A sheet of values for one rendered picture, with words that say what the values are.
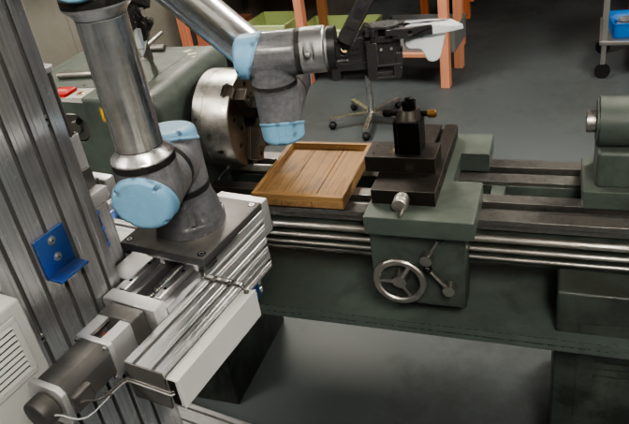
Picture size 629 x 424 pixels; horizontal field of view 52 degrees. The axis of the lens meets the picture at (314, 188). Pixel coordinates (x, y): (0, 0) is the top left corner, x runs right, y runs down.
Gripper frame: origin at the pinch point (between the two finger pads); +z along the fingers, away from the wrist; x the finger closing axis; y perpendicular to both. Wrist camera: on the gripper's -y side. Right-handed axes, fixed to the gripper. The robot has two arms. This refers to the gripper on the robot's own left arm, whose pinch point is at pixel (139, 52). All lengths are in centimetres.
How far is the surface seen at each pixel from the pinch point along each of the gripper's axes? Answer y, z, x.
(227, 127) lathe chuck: 3.1, 23.0, 26.1
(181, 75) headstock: -6.6, 9.9, 7.9
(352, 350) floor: -22, 134, 46
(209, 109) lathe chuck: 1.3, 18.0, 19.9
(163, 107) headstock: 10.2, 13.3, 10.4
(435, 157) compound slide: 0, 33, 87
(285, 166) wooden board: -15, 46, 34
